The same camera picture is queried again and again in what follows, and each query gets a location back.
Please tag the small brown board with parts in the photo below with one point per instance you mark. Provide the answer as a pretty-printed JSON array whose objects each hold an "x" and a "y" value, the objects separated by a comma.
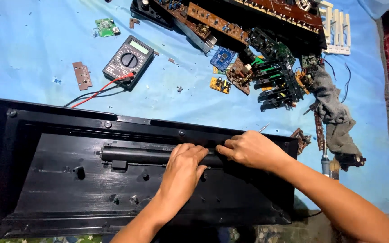
[{"x": 301, "y": 139}]

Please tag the dismantled black keyboard body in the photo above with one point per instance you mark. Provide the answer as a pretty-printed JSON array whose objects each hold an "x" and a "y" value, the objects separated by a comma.
[{"x": 282, "y": 23}]

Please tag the red multimeter probe lead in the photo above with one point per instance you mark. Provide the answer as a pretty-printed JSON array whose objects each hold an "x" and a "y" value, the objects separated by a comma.
[{"x": 100, "y": 90}]

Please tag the yellow circuit board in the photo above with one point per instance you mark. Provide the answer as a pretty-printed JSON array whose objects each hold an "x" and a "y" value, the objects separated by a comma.
[{"x": 220, "y": 85}]

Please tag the white keyboard keys set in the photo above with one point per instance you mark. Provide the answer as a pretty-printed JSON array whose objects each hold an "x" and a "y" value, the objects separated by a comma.
[{"x": 338, "y": 30}]

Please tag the grey metal heat sink bracket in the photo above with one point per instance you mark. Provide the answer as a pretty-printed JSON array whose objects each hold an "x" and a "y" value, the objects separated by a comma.
[{"x": 194, "y": 37}]

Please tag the black key mechanism assembly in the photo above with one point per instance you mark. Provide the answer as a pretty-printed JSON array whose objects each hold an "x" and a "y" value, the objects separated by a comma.
[{"x": 277, "y": 79}]

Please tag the brown circuit board with components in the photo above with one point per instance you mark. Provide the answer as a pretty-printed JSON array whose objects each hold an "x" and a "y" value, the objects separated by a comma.
[{"x": 240, "y": 76}]

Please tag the long brown circuit board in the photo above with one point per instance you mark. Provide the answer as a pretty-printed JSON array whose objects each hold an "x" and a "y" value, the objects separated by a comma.
[{"x": 216, "y": 23}]

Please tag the tiny brown board fragment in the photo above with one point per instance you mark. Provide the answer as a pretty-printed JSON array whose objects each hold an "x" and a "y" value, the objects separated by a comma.
[{"x": 133, "y": 23}]

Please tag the small bristle brush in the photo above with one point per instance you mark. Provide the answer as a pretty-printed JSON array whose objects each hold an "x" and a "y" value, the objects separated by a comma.
[{"x": 334, "y": 170}]

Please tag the person's right hand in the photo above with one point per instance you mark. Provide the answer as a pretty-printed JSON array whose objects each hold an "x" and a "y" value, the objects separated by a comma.
[{"x": 258, "y": 152}]

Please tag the black cylindrical motor part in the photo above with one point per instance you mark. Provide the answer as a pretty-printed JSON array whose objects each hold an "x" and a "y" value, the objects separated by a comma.
[{"x": 349, "y": 160}]

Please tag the silver screwdriver tip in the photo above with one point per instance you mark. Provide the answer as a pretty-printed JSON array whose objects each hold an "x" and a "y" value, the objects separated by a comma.
[{"x": 264, "y": 127}]

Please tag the green circuit board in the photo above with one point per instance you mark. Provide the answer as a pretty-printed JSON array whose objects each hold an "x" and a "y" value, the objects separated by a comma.
[{"x": 106, "y": 27}]

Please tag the blue circuit board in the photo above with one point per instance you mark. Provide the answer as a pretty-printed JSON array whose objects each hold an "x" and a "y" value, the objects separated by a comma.
[{"x": 223, "y": 58}]

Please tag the person's left hand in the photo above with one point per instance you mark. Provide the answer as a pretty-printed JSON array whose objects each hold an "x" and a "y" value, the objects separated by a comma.
[{"x": 181, "y": 175}]

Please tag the black cylindrical plastic cover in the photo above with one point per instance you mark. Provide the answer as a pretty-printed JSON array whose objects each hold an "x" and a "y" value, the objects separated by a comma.
[{"x": 133, "y": 156}]

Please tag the black keyboard bottom casing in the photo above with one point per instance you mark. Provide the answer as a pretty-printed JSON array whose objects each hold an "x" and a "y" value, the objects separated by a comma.
[{"x": 62, "y": 189}]

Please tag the black digital multimeter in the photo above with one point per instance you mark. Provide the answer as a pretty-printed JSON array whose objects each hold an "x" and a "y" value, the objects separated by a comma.
[{"x": 128, "y": 62}]

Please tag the grey cloth rag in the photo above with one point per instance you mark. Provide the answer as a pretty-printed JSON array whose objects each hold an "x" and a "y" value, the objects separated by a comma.
[{"x": 333, "y": 108}]

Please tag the black multimeter probe lead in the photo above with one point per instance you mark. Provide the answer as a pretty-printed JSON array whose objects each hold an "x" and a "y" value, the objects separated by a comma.
[{"x": 89, "y": 96}]

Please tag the blue plastic sheet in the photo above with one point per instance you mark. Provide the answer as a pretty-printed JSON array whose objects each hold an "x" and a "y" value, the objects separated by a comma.
[{"x": 29, "y": 50}]

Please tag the small brown rectangular circuit board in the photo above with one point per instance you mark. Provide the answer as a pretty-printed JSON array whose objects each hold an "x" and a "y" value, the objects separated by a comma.
[{"x": 82, "y": 76}]

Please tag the narrow brown circuit strip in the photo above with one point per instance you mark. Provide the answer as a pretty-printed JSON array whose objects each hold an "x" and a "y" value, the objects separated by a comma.
[{"x": 319, "y": 130}]

